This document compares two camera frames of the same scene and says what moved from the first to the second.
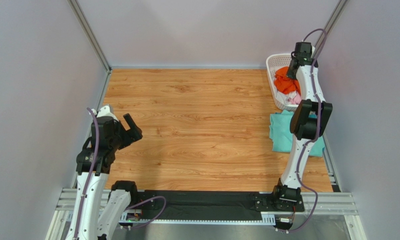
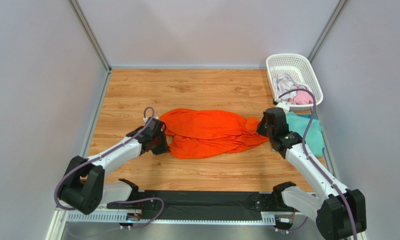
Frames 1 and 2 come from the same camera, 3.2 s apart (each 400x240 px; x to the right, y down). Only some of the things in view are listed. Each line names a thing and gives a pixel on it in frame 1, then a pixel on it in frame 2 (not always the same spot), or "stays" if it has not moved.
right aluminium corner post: x=334 y=16 stays
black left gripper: x=134 y=133 -> x=164 y=148
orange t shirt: x=284 y=84 -> x=196 y=132
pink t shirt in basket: x=296 y=99 stays
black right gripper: x=292 y=69 -> x=263 y=126
